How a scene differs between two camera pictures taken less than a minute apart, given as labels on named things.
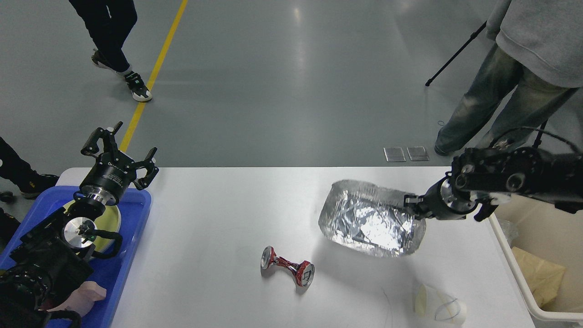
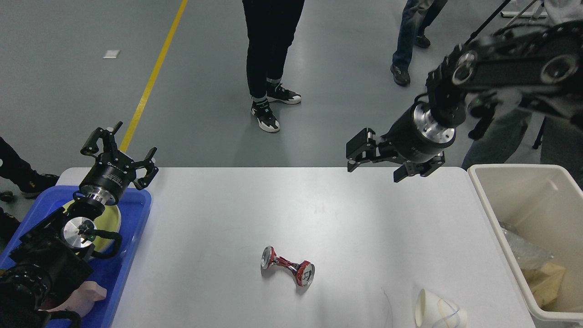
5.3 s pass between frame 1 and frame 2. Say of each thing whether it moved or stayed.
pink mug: stayed
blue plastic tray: stayed
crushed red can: stayed
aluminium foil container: moved
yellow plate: stayed
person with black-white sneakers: moved
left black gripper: stayed
